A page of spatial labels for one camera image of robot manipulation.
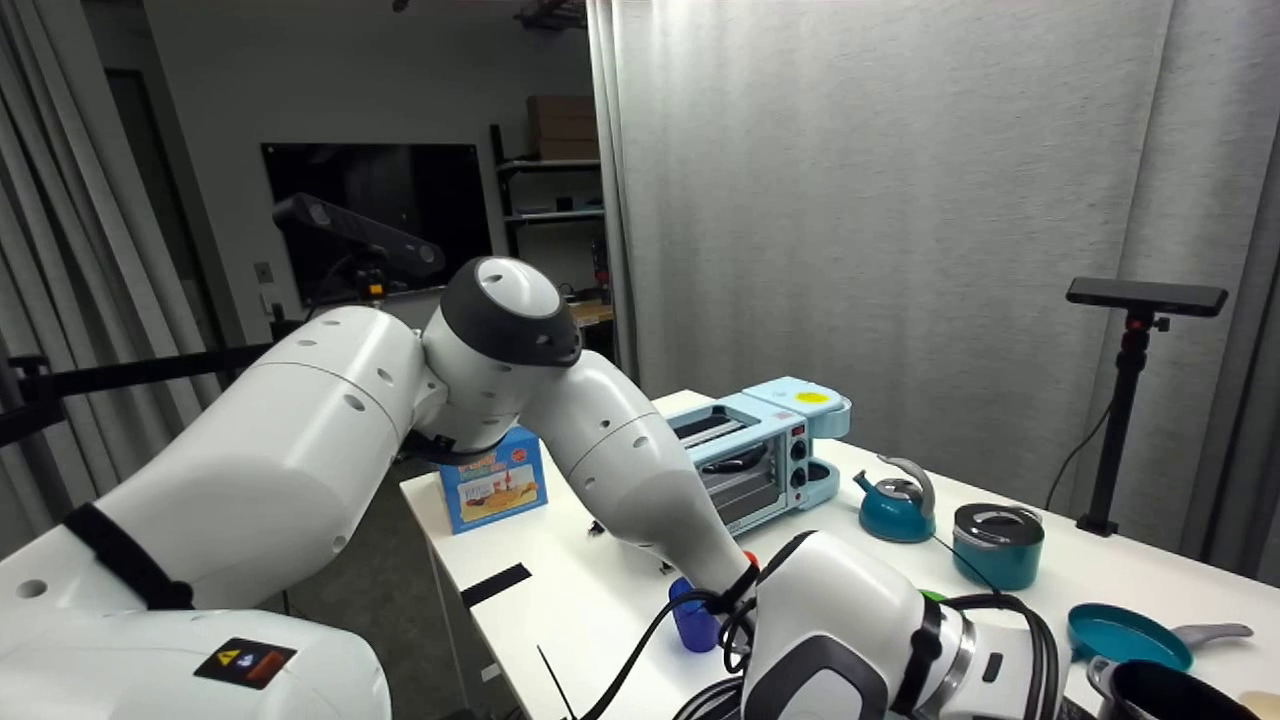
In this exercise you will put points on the teal pan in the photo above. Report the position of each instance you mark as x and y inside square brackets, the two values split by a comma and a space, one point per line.
[1123, 634]

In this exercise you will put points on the black pan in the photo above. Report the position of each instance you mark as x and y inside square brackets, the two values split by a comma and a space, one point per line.
[1142, 689]

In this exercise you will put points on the light blue toy toaster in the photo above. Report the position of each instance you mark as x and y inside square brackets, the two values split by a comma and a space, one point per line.
[757, 448]

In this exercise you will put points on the black camera tripod right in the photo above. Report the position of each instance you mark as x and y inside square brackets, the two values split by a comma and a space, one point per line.
[1146, 308]

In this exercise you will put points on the black wall monitor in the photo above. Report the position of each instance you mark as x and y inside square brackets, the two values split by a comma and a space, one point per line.
[372, 216]

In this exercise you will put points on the metal shelf rack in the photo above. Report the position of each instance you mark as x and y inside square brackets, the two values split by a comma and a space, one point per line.
[552, 216]

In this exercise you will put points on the teal pot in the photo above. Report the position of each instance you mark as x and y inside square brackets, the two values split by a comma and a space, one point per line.
[999, 547]

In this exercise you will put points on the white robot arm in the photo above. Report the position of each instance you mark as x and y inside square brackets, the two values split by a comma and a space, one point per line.
[151, 603]

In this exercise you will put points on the blue food box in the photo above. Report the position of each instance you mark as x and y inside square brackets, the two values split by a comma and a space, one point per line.
[495, 487]

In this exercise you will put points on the teal toy kettle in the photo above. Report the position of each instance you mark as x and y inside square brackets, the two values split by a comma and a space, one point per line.
[897, 511]

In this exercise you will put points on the blue plastic cup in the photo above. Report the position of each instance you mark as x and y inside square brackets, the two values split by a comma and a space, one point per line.
[692, 620]

